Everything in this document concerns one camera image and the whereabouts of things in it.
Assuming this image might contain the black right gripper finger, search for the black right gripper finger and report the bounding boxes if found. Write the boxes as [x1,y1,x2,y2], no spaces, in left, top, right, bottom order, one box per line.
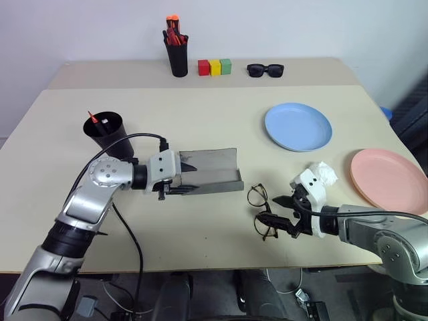
[255,213,292,233]
[272,195,295,209]

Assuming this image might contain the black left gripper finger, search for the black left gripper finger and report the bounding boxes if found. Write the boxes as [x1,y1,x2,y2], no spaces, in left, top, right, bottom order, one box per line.
[180,154,199,173]
[165,185,199,197]

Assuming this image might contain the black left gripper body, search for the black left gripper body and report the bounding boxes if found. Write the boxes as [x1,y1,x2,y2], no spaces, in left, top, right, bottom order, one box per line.
[152,152,185,201]

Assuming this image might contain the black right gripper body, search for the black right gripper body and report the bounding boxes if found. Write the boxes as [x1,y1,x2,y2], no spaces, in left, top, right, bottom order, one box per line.
[288,187,314,240]

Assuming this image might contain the thin dark-framed eyeglasses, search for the thin dark-framed eyeglasses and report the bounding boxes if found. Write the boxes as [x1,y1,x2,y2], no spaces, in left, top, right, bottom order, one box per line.
[247,183,280,242]

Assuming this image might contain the grey metal tray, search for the grey metal tray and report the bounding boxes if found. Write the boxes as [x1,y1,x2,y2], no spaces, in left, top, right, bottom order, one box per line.
[178,146,245,197]

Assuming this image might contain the short black plastic cup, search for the short black plastic cup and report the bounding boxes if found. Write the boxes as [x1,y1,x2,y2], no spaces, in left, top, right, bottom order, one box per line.
[82,111,136,158]

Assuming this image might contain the tall black cup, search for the tall black cup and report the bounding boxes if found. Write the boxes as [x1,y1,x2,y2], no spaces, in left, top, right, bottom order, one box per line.
[163,29,189,78]

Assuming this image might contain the white crumpled tissue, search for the white crumpled tissue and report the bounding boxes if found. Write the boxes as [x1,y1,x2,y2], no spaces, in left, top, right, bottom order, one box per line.
[308,160,339,187]

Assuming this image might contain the blue plate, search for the blue plate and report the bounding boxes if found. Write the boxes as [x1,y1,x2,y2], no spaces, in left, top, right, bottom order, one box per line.
[264,102,334,153]

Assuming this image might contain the dark rounded shape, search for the dark rounded shape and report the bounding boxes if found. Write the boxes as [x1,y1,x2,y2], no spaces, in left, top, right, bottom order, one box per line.
[233,269,292,321]

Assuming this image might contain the metal clamp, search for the metal clamp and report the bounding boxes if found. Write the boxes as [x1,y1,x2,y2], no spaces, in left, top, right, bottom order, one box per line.
[294,288,311,306]

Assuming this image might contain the pink plate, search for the pink plate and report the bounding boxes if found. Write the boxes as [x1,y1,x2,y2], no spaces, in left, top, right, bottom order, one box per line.
[350,148,428,215]

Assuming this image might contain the red marker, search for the red marker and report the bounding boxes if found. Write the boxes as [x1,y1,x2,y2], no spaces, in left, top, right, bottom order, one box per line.
[87,110,105,135]

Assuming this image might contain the black sunglasses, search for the black sunglasses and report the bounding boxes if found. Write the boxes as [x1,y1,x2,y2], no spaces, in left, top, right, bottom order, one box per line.
[246,63,286,80]

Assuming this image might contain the red and black tool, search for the red and black tool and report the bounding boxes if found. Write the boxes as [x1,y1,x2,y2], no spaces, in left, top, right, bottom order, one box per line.
[166,27,188,47]

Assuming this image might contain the blue round container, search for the blue round container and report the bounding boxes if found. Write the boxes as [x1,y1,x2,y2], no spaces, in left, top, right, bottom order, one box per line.
[380,106,396,125]

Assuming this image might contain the small grey box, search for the small grey box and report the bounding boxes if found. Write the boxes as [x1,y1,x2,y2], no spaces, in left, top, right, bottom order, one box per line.
[79,295,98,318]

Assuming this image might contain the dark ribbed object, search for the dark ribbed object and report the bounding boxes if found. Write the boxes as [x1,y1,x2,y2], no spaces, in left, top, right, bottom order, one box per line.
[390,83,428,153]

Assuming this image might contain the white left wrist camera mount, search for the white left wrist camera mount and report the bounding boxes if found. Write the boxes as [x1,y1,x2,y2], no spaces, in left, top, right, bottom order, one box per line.
[144,149,183,195]

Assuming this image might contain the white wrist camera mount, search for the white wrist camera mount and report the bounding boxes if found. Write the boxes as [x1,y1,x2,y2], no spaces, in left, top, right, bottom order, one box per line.
[289,169,331,239]
[144,149,183,195]

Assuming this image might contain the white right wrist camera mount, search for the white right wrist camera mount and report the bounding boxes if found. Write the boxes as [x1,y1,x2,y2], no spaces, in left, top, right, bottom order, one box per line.
[289,169,331,239]

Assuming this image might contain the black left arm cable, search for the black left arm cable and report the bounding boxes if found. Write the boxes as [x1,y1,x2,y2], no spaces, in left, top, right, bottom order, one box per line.
[65,133,169,314]

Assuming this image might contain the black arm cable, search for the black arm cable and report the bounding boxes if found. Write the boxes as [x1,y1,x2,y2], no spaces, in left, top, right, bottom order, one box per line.
[65,133,169,314]
[293,199,428,223]

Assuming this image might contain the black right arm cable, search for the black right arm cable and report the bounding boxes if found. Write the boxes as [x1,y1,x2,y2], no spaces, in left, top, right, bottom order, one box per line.
[293,199,428,223]

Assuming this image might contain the thin white cable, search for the thin white cable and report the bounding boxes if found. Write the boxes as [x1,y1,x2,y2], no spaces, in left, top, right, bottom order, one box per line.
[266,267,304,296]

